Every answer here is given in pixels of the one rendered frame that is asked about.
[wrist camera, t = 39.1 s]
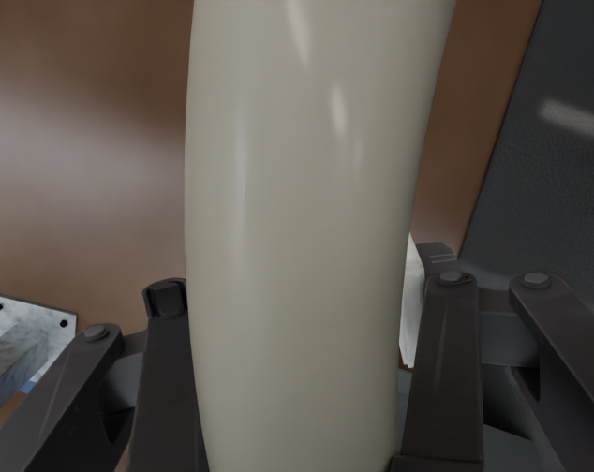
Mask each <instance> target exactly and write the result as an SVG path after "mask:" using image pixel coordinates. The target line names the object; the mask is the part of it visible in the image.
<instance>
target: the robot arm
mask: <svg viewBox="0 0 594 472"><path fill-rule="evenodd" d="M141 295H142V298H143V302H144V305H145V309H146V313H147V316H148V326H147V329H146V330H143V331H140V332H134V333H131V334H128V335H125V336H123V335H122V332H121V329H120V327H119V326H118V325H116V324H113V323H105V324H100V325H99V324H97V325H93V327H92V326H90V327H88V328H86V329H85V330H84V331H82V332H79V333H78V334H77V335H76V336H75V337H74V338H73V339H72V340H71V341H70V342H69V344H68V345H67V346H66V347H65V349H64V350H63V351H62V352H61V353H60V355H59V356H58V357H57V358H56V360H55V361H54V362H53V363H52V365H51V366H50V367H49V368H48V369H47V371H46V372H45V373H44V374H43V376H42V377H41V378H40V379H39V380H38V382H37V383H36V384H35V385H34V387H33V388H32V389H31V390H30V391H29V392H28V393H27V394H26V395H25V397H24V398H23V399H22V400H21V402H20V403H19V404H18V405H17V407H16V408H15V409H14V410H13V411H12V413H11V414H10V415H9V416H8V417H7V419H6V420H5V421H4V423H3V424H2V425H1V426H0V472H114V470H115V468H116V466H117V465H118V463H119V461H120V459H121V457H122V455H123V453H124V451H125V449H126V446H127V444H128V442H129V439H130V443H129V449H128V456H127V461H126V472H210V471H209V465H208V461H207V456H206V450H205V446H204V441H203V435H202V430H201V424H200V412H199V406H198V399H197V393H196V386H195V377H194V369H193V361H192V352H191V343H190V332H189V320H188V307H187V294H186V279H184V278H177V277H174V278H168V279H163V280H160V281H157V282H154V283H153V284H151V285H149V286H148V287H146V288H145V289H144V290H143V291H142V293H141ZM399 346H400V350H401V354H402V358H403V363H404V364H407V365H408V368H411V367H413V372H412V378H411V384H410V391H409V397H408V409H407V415H406V421H405V428H404V433H403V440H402V447H401V452H400V455H395V456H394V457H393V460H392V464H391V470H390V472H485V465H484V438H483V379H482V363H485V364H495V365H506V366H511V370H512V376H513V378H514V380H515V381H516V383H517V385H518V387H519V389H520V390H521V392H522V393H523V395H524V397H525V398H526V400H527V403H528V405H529V406H530V408H531V410H532V412H533V414H534V416H535V417H536V419H537V421H538V423H539V424H540V426H541V427H542V430H543V432H544V433H545V435H546V437H547V439H548V441H549V442H550V444H551V446H552V448H553V450H554V452H555V453H556V455H557V458H558V459H559V461H560V462H561V464H562V466H563V468H564V469H565V471H566V472H594V312H593V311H592V310H591V309H590V308H589V307H588V306H587V305H586V304H585V303H584V302H583V301H582V300H581V299H580V298H579V296H578V295H577V294H576V293H575V292H574V291H573V290H572V289H571V288H570V287H569V286H568V285H567V284H566V283H565V282H564V281H563V280H562V279H560V278H559V277H557V276H555V275H552V274H550V273H544V272H533V273H521V274H518V275H516V276H514V277H512V278H511V279H510V281H509V289H491V288H481V287H479V286H478V284H477V279H476V277H475V276H474V275H472V274H470V273H465V272H464V271H463V269H462V267H461V266H460V264H459V262H458V260H457V259H456V257H455V255H454V254H453V250H452V249H451V248H450V246H448V245H447V244H445V243H442V242H432V243H418V244H414V242H413V240H412V237H411V235H410V233H409V237H408V252H407V260H406V269H405V278H404V286H403V297H402V310H401V323H400V336H399Z"/></svg>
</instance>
